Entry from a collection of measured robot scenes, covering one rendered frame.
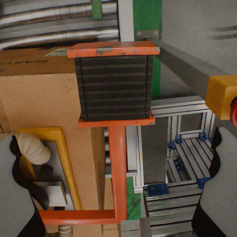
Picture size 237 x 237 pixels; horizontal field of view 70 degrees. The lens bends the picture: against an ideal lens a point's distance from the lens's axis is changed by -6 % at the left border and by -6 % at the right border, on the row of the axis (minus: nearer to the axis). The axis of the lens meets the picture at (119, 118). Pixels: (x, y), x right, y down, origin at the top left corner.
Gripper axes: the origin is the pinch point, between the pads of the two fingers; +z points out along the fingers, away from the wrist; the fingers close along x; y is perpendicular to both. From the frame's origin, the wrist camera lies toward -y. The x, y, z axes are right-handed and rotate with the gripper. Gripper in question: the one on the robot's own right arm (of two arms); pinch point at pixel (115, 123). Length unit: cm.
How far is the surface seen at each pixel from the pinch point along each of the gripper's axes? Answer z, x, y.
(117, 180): 7.7, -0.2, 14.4
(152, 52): 6.3, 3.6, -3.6
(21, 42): 62, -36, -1
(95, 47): 6.5, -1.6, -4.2
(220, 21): 117, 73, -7
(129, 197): 117, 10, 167
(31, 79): 21.8, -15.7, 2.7
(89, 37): 62, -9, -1
